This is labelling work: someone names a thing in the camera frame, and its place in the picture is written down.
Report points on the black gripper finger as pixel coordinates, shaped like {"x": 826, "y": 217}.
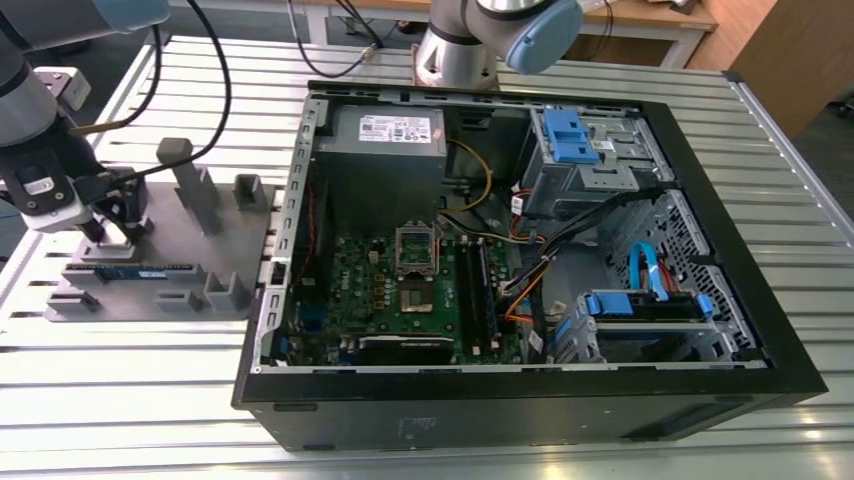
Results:
{"x": 93, "y": 225}
{"x": 135, "y": 215}

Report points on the grey parts rack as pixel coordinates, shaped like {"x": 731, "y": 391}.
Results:
{"x": 167, "y": 255}

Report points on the empty light blue carrier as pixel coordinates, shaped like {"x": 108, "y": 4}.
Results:
{"x": 560, "y": 335}

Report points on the grey metal drive cage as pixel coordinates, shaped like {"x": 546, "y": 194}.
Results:
{"x": 614, "y": 177}

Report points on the black PC case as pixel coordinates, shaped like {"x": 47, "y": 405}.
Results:
{"x": 534, "y": 400}

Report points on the silver CPU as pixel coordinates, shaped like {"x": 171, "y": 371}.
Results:
{"x": 115, "y": 242}

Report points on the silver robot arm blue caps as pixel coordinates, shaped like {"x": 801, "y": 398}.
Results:
{"x": 460, "y": 55}

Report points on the RAM stick with blue label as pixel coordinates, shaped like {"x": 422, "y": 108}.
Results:
{"x": 149, "y": 274}

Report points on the wooden cabinet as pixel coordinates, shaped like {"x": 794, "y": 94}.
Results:
{"x": 794, "y": 60}

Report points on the green motherboard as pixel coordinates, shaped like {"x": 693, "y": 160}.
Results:
{"x": 360, "y": 300}

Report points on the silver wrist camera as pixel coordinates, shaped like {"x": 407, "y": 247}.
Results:
{"x": 67, "y": 85}

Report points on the perforated metal disk bay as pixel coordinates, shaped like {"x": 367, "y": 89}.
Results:
{"x": 723, "y": 340}

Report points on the thin metal locking lever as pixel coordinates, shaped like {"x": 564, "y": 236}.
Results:
{"x": 438, "y": 255}

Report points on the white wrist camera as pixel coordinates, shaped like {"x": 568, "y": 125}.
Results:
{"x": 60, "y": 215}

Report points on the black graphics card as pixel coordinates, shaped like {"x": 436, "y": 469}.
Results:
{"x": 403, "y": 350}

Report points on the CPU socket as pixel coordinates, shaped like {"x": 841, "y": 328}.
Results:
{"x": 416, "y": 299}

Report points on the wooden desk white frame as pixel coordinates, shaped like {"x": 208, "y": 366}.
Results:
{"x": 667, "y": 22}

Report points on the blue plastic drive latch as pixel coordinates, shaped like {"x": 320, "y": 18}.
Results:
{"x": 563, "y": 122}
{"x": 580, "y": 152}

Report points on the grey power supply unit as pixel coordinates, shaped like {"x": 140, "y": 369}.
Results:
{"x": 347, "y": 125}

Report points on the hard disk in blue carrier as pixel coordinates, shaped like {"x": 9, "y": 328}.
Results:
{"x": 610, "y": 305}

